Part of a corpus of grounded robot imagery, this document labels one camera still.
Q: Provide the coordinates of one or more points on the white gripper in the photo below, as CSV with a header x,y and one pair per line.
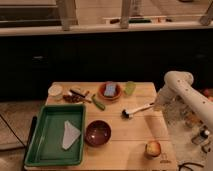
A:
x,y
164,96

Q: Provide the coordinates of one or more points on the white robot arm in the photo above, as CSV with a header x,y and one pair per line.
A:
x,y
179,83

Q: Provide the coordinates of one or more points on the orange bowl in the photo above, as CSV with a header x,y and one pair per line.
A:
x,y
102,89

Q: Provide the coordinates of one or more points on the purple bowl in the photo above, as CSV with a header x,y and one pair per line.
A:
x,y
97,133

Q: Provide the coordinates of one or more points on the spice bottle dark cap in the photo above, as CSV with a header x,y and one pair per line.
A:
x,y
201,137

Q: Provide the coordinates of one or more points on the green plastic cup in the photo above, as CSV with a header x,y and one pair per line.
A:
x,y
129,88

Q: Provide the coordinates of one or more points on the yellow red apple cup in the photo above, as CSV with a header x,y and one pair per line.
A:
x,y
153,148

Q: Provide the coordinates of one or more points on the blue sponge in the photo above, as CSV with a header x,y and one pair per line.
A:
x,y
110,89

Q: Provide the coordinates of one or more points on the green cucumber toy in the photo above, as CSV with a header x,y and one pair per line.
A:
x,y
97,103

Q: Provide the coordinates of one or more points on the brown toy food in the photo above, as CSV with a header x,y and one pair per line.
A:
x,y
72,99

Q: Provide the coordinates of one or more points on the white folded cloth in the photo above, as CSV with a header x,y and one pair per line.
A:
x,y
71,134

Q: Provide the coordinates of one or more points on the white small cup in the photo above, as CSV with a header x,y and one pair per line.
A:
x,y
56,92

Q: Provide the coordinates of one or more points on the green plastic tray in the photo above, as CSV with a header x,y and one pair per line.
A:
x,y
45,148

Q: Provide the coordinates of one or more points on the black handled utensil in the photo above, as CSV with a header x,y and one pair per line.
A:
x,y
80,95

